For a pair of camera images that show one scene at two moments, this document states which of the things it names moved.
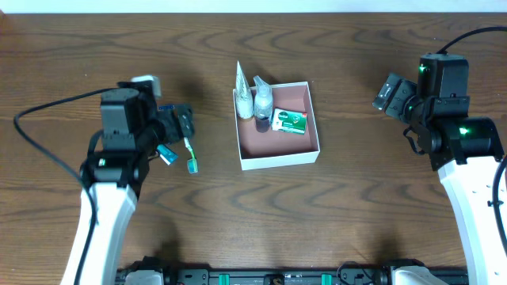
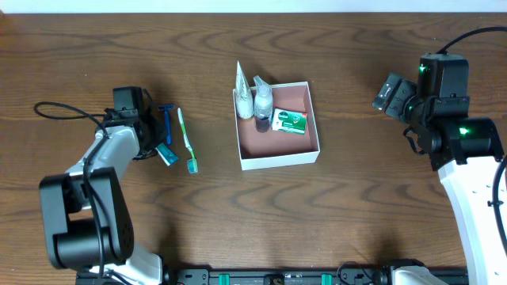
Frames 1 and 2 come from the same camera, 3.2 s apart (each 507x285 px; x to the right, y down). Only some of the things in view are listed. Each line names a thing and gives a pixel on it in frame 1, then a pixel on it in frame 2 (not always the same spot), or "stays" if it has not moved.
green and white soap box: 289,121 stays
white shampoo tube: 244,96 stays
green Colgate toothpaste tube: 168,155 stays
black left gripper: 184,119 -> 154,134
